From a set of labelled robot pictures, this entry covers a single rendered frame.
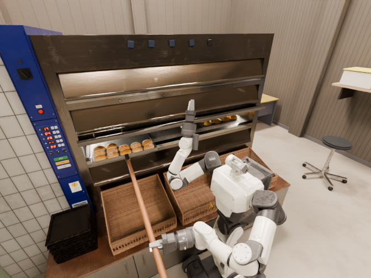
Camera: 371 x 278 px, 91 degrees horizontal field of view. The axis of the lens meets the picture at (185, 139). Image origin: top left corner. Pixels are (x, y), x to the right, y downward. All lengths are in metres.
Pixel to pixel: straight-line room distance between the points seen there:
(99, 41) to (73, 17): 3.97
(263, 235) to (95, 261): 1.32
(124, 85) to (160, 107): 0.35
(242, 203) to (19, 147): 1.52
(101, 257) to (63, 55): 1.49
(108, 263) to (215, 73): 1.79
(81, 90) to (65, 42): 0.30
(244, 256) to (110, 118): 1.27
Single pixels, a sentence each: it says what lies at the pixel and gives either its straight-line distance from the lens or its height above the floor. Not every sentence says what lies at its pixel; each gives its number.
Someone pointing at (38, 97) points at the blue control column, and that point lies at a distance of 1.53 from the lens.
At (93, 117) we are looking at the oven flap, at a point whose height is 1.55.
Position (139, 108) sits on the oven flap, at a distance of 1.60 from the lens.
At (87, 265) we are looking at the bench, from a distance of 1.84.
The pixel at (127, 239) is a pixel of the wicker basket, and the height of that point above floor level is 0.70.
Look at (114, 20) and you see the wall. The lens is 5.48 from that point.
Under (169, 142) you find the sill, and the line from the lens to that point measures 1.81.
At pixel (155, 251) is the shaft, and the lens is 1.01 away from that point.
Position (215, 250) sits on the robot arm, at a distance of 0.96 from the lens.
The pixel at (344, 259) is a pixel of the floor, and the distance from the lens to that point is 2.87.
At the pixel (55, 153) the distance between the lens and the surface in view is 1.68.
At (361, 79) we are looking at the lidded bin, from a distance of 3.94.
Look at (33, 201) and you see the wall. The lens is 2.00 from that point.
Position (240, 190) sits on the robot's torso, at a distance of 1.01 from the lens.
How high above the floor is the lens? 2.09
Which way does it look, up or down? 29 degrees down
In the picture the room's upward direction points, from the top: 1 degrees counter-clockwise
